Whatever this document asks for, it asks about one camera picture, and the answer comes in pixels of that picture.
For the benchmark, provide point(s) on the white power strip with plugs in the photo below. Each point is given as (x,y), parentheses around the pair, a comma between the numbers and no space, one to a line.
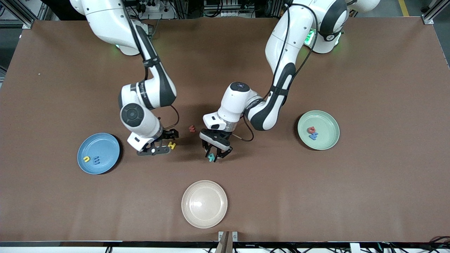
(158,7)

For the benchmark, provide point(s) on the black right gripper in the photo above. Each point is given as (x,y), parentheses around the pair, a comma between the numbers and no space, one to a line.
(169,134)

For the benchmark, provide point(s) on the blue lowercase letter m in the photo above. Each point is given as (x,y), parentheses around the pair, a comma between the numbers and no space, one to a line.
(96,160)

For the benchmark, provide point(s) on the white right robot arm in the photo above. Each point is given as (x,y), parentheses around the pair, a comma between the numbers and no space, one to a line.
(105,21)

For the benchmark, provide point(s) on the long white power strip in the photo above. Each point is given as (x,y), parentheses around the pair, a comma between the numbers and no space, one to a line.
(228,14)

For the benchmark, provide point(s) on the yellow capital letter H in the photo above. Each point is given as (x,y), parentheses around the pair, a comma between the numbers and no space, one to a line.
(171,145)

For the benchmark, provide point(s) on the teal capital letter R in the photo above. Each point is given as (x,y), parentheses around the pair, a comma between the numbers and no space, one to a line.
(211,157)

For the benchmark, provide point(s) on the blue plate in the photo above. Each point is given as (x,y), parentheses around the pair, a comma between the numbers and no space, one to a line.
(105,147)

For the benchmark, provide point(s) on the pink capital letter Q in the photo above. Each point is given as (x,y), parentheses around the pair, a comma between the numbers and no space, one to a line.
(309,130)

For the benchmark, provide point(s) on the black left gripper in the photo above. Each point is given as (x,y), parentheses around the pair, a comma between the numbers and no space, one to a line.
(222,150)

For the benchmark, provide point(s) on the blue capital letter W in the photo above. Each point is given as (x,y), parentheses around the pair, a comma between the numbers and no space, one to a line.
(313,136)

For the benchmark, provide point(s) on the aluminium frame profile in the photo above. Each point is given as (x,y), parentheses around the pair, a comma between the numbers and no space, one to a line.
(430,17)
(28,24)

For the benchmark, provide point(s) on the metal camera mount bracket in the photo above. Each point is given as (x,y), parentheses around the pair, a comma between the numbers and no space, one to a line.
(227,242)

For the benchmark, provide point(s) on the green plate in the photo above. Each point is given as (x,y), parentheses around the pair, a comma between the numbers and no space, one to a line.
(325,138)

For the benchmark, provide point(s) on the red lowercase letter w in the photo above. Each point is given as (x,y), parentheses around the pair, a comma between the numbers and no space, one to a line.
(191,128)

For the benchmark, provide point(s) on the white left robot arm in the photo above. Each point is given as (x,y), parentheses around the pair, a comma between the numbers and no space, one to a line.
(288,38)

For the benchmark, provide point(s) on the beige plate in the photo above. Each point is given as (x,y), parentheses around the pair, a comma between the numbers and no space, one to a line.
(204,211)

